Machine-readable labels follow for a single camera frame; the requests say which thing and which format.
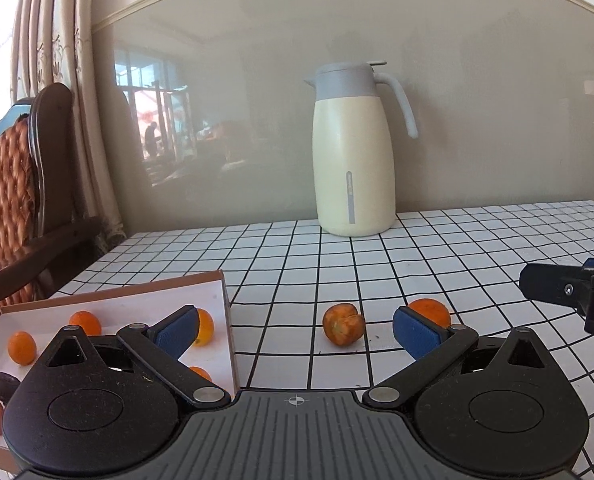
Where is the dark brown fruit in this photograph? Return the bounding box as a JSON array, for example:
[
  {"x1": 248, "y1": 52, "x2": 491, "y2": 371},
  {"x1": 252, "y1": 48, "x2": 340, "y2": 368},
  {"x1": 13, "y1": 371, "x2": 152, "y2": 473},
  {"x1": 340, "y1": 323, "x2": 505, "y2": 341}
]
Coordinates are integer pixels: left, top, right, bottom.
[{"x1": 0, "y1": 372, "x2": 22, "y2": 404}]

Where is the wooden chair with woven back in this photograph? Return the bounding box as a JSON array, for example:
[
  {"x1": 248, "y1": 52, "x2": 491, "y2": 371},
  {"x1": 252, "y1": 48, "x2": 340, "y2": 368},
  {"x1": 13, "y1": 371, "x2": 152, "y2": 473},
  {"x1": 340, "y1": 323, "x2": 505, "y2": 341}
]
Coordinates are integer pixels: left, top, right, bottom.
[{"x1": 0, "y1": 82, "x2": 104, "y2": 322}]

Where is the large orange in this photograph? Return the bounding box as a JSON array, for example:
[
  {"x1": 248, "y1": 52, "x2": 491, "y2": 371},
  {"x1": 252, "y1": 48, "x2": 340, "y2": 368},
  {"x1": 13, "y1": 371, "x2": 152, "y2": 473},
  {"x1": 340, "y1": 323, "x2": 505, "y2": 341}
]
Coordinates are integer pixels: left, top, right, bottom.
[{"x1": 408, "y1": 298, "x2": 452, "y2": 331}]

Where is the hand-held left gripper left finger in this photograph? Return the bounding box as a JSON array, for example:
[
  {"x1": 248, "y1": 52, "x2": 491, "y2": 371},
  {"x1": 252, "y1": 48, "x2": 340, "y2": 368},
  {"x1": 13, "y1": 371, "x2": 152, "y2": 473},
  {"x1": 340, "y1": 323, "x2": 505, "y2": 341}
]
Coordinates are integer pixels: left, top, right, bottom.
[{"x1": 37, "y1": 305, "x2": 230, "y2": 409}]

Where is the yellowish orange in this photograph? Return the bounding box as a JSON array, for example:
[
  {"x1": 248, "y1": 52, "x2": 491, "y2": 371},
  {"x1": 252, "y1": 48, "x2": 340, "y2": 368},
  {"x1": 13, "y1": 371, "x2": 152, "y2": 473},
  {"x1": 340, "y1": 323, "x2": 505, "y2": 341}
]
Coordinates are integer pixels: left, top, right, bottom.
[{"x1": 193, "y1": 308, "x2": 215, "y2": 347}]

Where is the cream thermos jug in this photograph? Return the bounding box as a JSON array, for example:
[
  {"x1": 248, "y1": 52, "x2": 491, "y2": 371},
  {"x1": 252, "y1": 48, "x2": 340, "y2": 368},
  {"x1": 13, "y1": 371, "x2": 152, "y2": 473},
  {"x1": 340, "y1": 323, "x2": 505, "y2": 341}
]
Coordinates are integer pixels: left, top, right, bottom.
[{"x1": 304, "y1": 60, "x2": 419, "y2": 238}]

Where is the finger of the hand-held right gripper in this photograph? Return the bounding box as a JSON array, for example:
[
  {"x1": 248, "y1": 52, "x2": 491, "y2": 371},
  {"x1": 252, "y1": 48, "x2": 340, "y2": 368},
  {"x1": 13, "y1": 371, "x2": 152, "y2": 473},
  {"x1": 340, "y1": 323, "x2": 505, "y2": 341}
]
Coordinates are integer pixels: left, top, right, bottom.
[{"x1": 520, "y1": 258, "x2": 594, "y2": 311}]

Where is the beige patterned curtain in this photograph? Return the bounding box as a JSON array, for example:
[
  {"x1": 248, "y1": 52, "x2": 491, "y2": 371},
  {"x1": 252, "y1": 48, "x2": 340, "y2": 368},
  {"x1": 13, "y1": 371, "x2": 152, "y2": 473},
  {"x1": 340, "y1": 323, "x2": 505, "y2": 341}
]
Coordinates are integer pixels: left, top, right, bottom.
[{"x1": 0, "y1": 0, "x2": 128, "y2": 252}]

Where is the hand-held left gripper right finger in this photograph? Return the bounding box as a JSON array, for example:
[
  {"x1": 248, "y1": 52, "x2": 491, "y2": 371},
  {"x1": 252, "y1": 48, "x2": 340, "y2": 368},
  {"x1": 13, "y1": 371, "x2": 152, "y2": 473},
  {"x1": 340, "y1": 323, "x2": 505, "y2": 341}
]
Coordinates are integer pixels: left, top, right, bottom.
[{"x1": 362, "y1": 306, "x2": 550, "y2": 409}]

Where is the checkered white tablecloth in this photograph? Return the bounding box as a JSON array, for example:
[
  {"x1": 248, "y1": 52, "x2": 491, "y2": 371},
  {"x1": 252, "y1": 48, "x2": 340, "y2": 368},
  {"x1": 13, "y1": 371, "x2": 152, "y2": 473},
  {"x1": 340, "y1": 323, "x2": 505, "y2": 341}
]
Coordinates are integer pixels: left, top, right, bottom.
[{"x1": 52, "y1": 200, "x2": 594, "y2": 480}]

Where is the rounded carrot end piece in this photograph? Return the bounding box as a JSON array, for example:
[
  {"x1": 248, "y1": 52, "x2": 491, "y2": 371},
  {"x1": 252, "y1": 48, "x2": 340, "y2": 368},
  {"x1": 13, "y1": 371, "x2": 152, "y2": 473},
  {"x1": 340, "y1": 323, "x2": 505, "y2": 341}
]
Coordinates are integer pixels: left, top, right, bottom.
[{"x1": 322, "y1": 303, "x2": 365, "y2": 347}]

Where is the brown cardboard box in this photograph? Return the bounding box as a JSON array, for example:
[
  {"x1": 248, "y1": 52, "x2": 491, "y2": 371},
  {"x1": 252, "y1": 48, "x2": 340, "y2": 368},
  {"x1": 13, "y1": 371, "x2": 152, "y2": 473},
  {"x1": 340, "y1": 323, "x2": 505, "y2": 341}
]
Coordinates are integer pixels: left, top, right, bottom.
[{"x1": 0, "y1": 270, "x2": 240, "y2": 467}]

